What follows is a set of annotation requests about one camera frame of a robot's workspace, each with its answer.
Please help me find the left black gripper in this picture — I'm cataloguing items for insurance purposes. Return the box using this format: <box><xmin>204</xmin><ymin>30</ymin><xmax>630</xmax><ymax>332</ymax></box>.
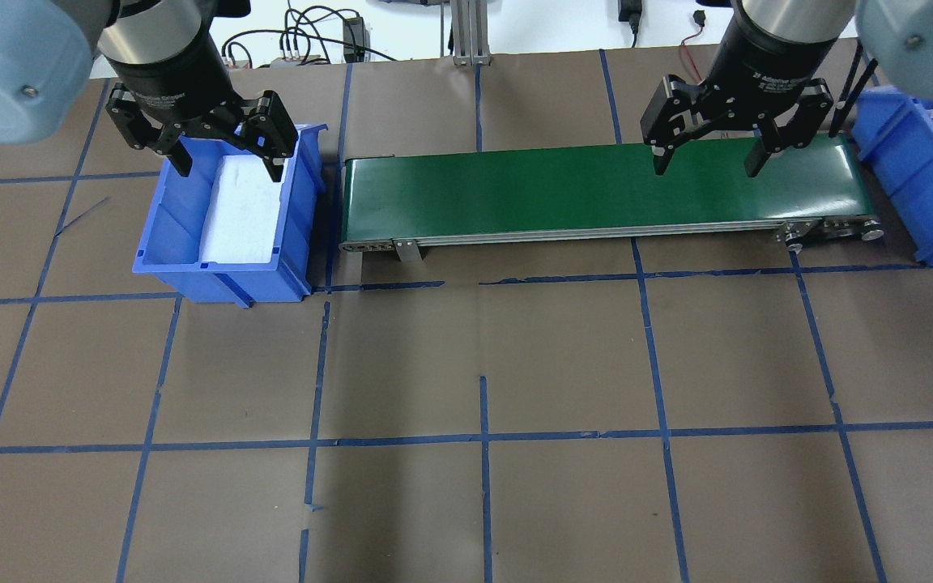
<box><xmin>106</xmin><ymin>49</ymin><xmax>299</xmax><ymax>182</ymax></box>

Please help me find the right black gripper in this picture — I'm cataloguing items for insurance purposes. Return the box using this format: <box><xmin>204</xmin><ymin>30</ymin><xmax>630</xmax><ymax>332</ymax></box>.
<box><xmin>640</xmin><ymin>16</ymin><xmax>834</xmax><ymax>178</ymax></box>

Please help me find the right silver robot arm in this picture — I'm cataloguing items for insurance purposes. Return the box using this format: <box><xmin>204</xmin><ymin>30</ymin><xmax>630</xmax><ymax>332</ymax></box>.
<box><xmin>641</xmin><ymin>1</ymin><xmax>933</xmax><ymax>177</ymax></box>

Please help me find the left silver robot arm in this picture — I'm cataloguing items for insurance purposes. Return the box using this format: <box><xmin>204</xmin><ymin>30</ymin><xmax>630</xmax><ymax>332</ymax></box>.
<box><xmin>0</xmin><ymin>1</ymin><xmax>299</xmax><ymax>181</ymax></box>

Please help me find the white foam pad left bin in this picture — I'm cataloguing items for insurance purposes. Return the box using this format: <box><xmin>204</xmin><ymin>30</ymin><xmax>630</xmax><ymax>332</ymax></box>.
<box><xmin>199</xmin><ymin>155</ymin><xmax>282</xmax><ymax>265</ymax></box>

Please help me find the left blue plastic bin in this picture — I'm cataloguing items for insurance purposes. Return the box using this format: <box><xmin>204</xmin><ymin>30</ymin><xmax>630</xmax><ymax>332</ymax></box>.
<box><xmin>132</xmin><ymin>123</ymin><xmax>327</xmax><ymax>309</ymax></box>

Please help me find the blue plastic bin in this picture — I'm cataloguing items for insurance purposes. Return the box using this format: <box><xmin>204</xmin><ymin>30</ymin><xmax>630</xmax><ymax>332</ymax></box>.
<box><xmin>852</xmin><ymin>86</ymin><xmax>933</xmax><ymax>266</ymax></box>
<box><xmin>132</xmin><ymin>123</ymin><xmax>327</xmax><ymax>309</ymax></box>

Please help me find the green conveyor belt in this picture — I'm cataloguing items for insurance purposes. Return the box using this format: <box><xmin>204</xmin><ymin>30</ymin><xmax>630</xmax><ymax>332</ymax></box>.
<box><xmin>339</xmin><ymin>137</ymin><xmax>884</xmax><ymax>258</ymax></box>

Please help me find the right blue plastic bin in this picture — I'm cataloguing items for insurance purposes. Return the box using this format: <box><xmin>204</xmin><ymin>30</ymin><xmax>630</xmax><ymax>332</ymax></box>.
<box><xmin>852</xmin><ymin>86</ymin><xmax>933</xmax><ymax>266</ymax></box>

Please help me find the red black conveyor cable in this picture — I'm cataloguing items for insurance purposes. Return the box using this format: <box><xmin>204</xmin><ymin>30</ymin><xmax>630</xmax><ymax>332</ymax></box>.
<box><xmin>679</xmin><ymin>8</ymin><xmax>710</xmax><ymax>82</ymax></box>

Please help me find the aluminium frame post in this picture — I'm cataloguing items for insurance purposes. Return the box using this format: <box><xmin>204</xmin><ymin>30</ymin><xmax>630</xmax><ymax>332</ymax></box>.
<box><xmin>449</xmin><ymin>0</ymin><xmax>492</xmax><ymax>66</ymax></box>

